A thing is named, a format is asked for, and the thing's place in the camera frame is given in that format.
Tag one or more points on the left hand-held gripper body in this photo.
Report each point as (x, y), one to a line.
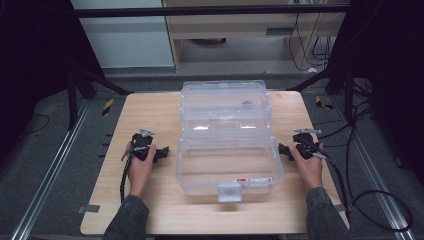
(141, 141)

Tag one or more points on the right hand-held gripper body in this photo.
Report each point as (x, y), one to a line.
(305, 143)

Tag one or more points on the person's left hand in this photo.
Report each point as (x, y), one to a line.
(140, 173)

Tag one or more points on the person's right hand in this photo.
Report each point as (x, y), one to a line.
(311, 171)

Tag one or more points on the white and red tube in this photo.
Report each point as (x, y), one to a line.
(255, 179)

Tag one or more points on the yellow black striped tape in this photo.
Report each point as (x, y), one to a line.
(322, 103)

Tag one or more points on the yellow tool on floor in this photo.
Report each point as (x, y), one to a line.
(107, 107)

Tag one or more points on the clear plastic storage box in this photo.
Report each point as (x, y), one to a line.
(230, 133)

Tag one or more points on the black metal stand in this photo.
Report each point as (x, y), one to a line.
(348, 93)
(72, 96)

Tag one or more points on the grey tape piece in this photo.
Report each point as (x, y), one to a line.
(88, 208)
(340, 208)

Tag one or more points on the white cabinet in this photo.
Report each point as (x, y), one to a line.
(126, 40)

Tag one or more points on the black curtain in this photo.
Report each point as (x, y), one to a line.
(33, 66)
(393, 66)

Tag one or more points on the light wooden desk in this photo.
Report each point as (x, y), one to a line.
(233, 28)

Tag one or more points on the black horizontal bar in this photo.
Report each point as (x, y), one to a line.
(200, 11)

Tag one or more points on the metal floor rail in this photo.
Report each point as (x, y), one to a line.
(50, 170)
(376, 180)

